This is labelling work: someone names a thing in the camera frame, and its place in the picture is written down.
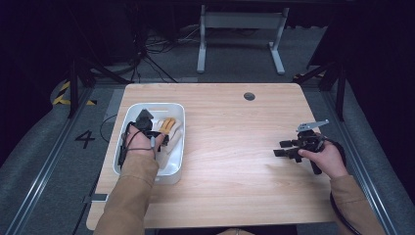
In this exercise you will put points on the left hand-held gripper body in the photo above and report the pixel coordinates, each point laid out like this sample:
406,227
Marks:
144,122

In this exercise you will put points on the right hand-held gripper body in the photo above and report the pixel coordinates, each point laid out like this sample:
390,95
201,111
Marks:
308,140

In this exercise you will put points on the white plastic bin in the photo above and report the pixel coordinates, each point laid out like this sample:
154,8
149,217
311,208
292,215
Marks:
174,171

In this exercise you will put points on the person's left hand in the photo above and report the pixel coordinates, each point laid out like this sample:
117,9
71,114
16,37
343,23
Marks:
140,143

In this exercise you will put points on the person's right hand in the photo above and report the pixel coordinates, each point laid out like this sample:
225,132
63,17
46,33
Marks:
328,160

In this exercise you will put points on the grey table grommet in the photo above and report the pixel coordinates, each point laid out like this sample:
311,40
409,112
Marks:
249,96

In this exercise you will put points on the black metal stand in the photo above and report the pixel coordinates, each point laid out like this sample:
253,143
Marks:
341,88
73,88

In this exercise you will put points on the yellow black hazard tape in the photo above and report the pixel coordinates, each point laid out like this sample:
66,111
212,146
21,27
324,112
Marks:
62,94

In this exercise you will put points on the grey metal desk frame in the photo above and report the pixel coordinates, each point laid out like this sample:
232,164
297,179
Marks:
241,20

